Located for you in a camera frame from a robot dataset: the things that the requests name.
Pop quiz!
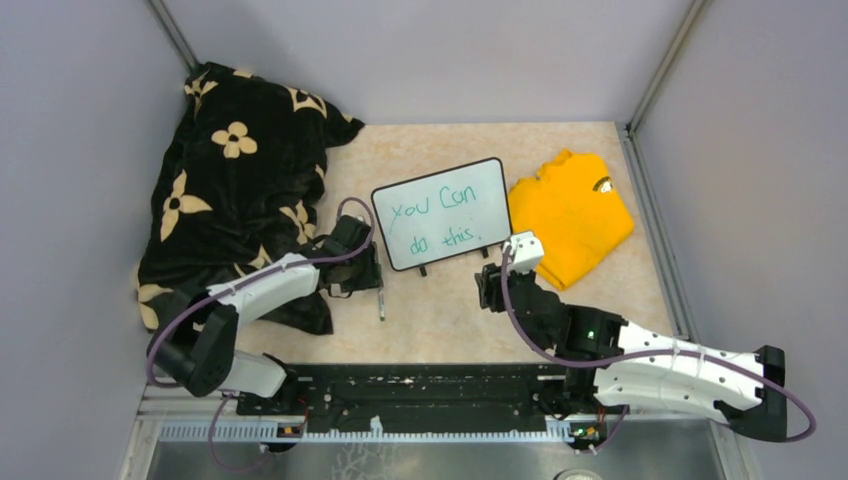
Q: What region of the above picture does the black framed whiteboard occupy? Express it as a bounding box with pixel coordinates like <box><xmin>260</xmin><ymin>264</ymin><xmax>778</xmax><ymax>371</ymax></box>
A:
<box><xmin>371</xmin><ymin>157</ymin><xmax>512</xmax><ymax>272</ymax></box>

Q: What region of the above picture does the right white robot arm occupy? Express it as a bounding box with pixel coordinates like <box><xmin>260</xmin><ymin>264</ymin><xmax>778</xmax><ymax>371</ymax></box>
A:
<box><xmin>474</xmin><ymin>263</ymin><xmax>789</xmax><ymax>443</ymax></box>

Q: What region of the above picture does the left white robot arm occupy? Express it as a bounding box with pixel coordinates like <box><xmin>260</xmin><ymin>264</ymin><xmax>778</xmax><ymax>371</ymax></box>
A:
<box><xmin>146</xmin><ymin>215</ymin><xmax>377</xmax><ymax>414</ymax></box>

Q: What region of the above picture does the yellow folded sweatshirt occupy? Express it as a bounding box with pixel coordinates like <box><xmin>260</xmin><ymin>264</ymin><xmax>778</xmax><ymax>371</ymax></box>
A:
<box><xmin>508</xmin><ymin>149</ymin><xmax>635</xmax><ymax>291</ymax></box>

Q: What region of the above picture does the black floral plush blanket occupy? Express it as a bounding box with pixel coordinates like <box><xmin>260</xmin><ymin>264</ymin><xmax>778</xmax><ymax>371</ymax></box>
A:
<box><xmin>137</xmin><ymin>62</ymin><xmax>363</xmax><ymax>331</ymax></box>

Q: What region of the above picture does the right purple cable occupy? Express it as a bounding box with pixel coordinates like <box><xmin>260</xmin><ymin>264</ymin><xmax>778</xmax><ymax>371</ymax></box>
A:
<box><xmin>500</xmin><ymin>243</ymin><xmax>818</xmax><ymax>457</ymax></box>

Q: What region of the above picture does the purple cable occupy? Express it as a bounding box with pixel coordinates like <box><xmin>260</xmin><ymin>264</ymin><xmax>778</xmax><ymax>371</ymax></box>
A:
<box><xmin>145</xmin><ymin>197</ymin><xmax>377</xmax><ymax>475</ymax></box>
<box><xmin>500</xmin><ymin>243</ymin><xmax>818</xmax><ymax>457</ymax></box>

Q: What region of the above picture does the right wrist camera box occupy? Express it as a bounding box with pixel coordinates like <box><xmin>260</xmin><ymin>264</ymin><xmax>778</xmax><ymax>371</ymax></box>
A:
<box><xmin>502</xmin><ymin>230</ymin><xmax>545</xmax><ymax>274</ymax></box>

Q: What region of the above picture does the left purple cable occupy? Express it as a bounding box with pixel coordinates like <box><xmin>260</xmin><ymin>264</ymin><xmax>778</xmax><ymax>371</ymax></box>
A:
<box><xmin>145</xmin><ymin>197</ymin><xmax>377</xmax><ymax>475</ymax></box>

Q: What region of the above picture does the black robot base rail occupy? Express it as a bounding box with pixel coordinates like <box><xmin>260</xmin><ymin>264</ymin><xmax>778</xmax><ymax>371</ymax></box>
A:
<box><xmin>192</xmin><ymin>362</ymin><xmax>631</xmax><ymax>444</ymax></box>

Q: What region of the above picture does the aluminium frame post left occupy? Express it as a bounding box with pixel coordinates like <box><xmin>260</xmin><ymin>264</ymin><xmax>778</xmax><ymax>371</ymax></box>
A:
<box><xmin>144</xmin><ymin>0</ymin><xmax>199</xmax><ymax>72</ymax></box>

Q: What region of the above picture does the aluminium frame post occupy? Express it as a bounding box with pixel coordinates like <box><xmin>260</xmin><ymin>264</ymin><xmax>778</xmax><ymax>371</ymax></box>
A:
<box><xmin>144</xmin><ymin>0</ymin><xmax>199</xmax><ymax>72</ymax></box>
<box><xmin>627</xmin><ymin>0</ymin><xmax>713</xmax><ymax>137</ymax></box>

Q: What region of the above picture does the aluminium frame post right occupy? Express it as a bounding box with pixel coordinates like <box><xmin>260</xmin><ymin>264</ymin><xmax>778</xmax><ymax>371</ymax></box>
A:
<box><xmin>627</xmin><ymin>0</ymin><xmax>713</xmax><ymax>137</ymax></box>

